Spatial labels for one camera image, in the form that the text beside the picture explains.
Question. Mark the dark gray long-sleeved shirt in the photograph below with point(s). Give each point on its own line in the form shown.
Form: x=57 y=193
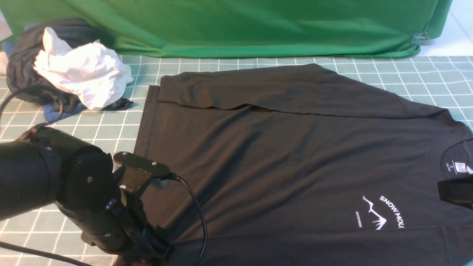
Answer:
x=301 y=166

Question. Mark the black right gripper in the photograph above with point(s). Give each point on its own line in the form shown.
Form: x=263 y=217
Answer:
x=457 y=191

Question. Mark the green grid cutting mat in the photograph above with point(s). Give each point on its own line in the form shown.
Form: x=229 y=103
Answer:
x=444 y=81

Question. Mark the metal binder clip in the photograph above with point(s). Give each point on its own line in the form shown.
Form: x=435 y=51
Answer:
x=420 y=39

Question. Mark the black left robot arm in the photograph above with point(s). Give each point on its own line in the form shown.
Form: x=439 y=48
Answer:
x=99 y=192

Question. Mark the dark gray crumpled garment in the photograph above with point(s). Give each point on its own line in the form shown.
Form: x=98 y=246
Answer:
x=26 y=74

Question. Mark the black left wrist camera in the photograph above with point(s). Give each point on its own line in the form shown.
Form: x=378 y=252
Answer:
x=135 y=173

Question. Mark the green backdrop cloth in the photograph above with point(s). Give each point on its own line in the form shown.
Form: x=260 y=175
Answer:
x=245 y=28

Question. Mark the white crumpled shirt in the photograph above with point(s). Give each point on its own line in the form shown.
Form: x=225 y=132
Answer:
x=92 y=72

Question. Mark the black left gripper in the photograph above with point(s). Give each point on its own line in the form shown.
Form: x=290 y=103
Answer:
x=121 y=228

